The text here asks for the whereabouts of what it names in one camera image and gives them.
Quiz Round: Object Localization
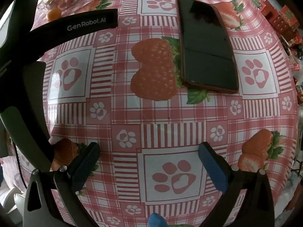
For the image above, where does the pink strawberry print tablecloth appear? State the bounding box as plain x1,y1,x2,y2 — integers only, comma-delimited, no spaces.
7,0,300,227

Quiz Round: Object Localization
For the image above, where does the person's right hand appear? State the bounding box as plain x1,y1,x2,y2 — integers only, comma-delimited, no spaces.
149,213,167,227

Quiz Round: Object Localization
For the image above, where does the black smartphone with red case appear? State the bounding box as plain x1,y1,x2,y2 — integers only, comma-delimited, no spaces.
176,0,239,94

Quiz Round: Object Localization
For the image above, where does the orange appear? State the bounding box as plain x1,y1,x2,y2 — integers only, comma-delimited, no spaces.
47,8,62,22

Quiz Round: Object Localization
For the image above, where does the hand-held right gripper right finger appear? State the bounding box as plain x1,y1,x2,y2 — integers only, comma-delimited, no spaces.
198,141,276,227

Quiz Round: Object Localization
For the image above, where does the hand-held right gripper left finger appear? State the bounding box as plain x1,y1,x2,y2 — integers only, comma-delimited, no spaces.
22,142,101,227

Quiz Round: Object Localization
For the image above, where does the stack of red boxes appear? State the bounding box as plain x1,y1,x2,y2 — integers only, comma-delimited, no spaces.
248,0,303,52

